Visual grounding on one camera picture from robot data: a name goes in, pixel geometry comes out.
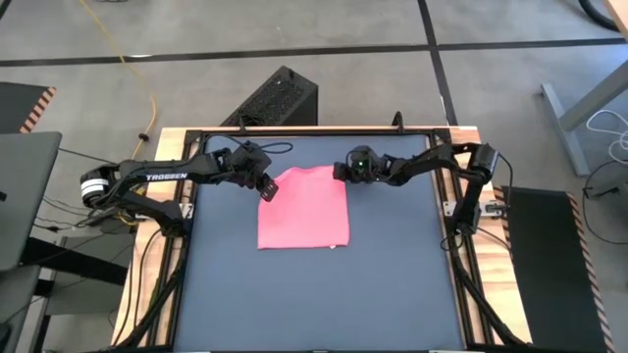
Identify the pink terry towel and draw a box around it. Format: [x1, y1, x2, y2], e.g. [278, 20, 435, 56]
[256, 165, 351, 251]

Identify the black perforated computer tower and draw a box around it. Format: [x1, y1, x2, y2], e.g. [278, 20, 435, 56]
[220, 65, 319, 127]

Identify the blue-grey table mat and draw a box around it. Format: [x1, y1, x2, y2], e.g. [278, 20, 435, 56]
[174, 134, 466, 352]

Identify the grey desk leg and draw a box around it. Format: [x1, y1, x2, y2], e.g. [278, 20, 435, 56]
[541, 61, 628, 177]

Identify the black mat with striped edge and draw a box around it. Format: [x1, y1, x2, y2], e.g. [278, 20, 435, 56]
[0, 81, 58, 134]
[493, 184, 617, 353]

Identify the grey side desk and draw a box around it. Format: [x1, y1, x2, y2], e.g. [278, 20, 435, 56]
[19, 232, 136, 353]

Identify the wooden desk top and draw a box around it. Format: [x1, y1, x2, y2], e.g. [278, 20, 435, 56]
[603, 0, 628, 38]

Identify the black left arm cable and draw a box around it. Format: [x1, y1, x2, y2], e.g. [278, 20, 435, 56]
[203, 132, 294, 159]

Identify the yellow floor cable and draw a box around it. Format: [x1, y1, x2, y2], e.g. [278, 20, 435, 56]
[78, 0, 158, 161]

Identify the thin black cable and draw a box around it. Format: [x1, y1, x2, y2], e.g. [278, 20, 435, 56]
[57, 146, 124, 167]

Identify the black cable sleeve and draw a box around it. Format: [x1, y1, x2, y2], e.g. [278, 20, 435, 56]
[450, 264, 524, 349]
[115, 264, 190, 352]

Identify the black looped floor cable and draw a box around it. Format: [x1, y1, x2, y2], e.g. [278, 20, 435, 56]
[581, 160, 628, 246]

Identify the white cable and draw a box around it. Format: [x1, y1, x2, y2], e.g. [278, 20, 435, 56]
[586, 108, 628, 166]

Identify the black hose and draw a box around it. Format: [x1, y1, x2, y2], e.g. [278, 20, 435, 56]
[577, 0, 622, 33]

